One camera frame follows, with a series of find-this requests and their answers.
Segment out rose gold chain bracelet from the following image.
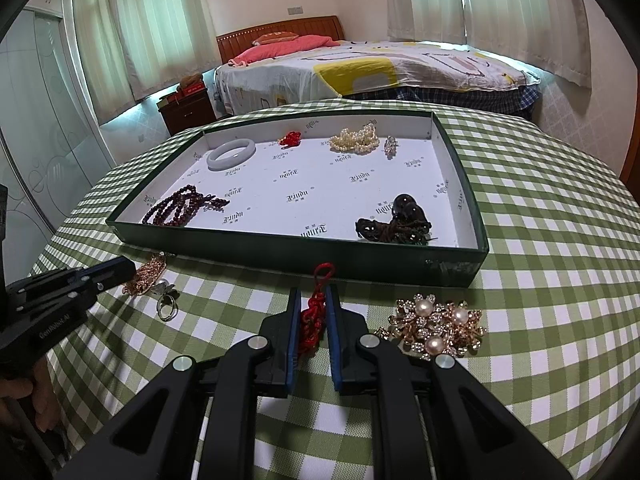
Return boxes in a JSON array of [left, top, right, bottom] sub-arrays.
[[120, 251, 170, 297]]

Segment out dark brown bead necklace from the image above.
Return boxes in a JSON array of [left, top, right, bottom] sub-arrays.
[[141, 183, 231, 228]]

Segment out gold pearl flower brooch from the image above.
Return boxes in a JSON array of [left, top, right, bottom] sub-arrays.
[[373, 294, 487, 361]]

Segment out red knot pendant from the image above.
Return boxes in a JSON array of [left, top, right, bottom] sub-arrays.
[[298, 262, 335, 359]]

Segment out black large bead bracelet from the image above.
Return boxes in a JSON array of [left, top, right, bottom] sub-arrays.
[[354, 192, 435, 247]]

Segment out red knot tassel charm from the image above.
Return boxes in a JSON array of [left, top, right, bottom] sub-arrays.
[[279, 130, 302, 148]]

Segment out white pearl necklace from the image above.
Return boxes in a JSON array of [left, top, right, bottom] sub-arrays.
[[327, 122, 381, 156]]

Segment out green white-lined jewelry tray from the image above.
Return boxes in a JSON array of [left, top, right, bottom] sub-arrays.
[[106, 103, 489, 287]]

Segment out person's left hand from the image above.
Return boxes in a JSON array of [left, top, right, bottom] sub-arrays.
[[0, 356, 61, 432]]

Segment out glass wardrobe door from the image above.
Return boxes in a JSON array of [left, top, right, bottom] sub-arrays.
[[1, 10, 110, 283]]

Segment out white jade bangle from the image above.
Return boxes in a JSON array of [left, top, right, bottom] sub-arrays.
[[206, 139, 256, 171]]

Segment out dark wooden nightstand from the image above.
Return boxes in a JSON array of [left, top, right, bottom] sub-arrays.
[[156, 74, 216, 136]]

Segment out left white curtain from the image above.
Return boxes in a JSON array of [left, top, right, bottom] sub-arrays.
[[72, 0, 220, 125]]

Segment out white curtain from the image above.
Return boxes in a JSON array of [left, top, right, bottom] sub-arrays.
[[72, 0, 220, 125], [387, 0, 591, 88]]

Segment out wooden headboard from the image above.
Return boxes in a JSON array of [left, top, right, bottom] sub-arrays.
[[216, 15, 345, 63]]

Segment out pink pillow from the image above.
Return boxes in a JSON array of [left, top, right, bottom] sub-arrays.
[[227, 35, 341, 66]]

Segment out bed with patterned sheet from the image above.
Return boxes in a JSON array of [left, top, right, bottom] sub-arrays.
[[214, 41, 540, 117]]

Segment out small silver brooch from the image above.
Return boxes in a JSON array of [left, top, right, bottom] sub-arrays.
[[384, 136, 398, 159]]

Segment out brown wooden door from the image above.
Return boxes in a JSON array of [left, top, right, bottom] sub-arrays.
[[620, 105, 640, 200]]

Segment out right white curtain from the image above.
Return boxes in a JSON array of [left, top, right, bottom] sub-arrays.
[[387, 0, 591, 88]]

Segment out silver ring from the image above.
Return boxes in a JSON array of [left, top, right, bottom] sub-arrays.
[[152, 282, 181, 323]]

